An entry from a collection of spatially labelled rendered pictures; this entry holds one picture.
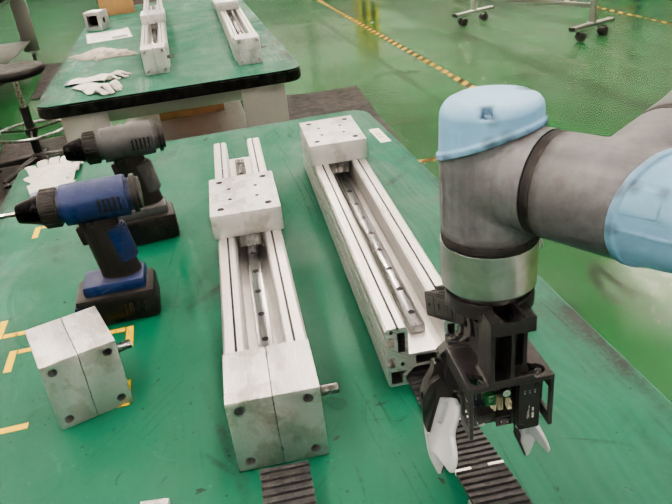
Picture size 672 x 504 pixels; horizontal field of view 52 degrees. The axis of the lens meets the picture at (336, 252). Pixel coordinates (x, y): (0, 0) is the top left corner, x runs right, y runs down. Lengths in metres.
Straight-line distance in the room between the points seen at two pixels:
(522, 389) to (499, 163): 0.19
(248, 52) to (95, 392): 1.92
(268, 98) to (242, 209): 1.56
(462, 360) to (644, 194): 0.22
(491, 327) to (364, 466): 0.30
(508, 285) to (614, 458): 0.32
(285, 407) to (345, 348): 0.22
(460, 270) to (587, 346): 0.44
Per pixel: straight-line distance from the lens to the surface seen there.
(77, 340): 0.90
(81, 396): 0.90
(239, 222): 1.07
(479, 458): 0.74
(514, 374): 0.56
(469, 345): 0.60
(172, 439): 0.85
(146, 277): 1.09
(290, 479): 0.72
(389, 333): 0.82
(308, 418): 0.75
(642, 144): 0.46
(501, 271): 0.52
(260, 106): 2.61
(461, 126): 0.48
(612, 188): 0.44
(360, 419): 0.82
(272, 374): 0.75
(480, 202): 0.49
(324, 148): 1.31
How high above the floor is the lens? 1.33
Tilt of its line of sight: 28 degrees down
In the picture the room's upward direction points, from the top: 7 degrees counter-clockwise
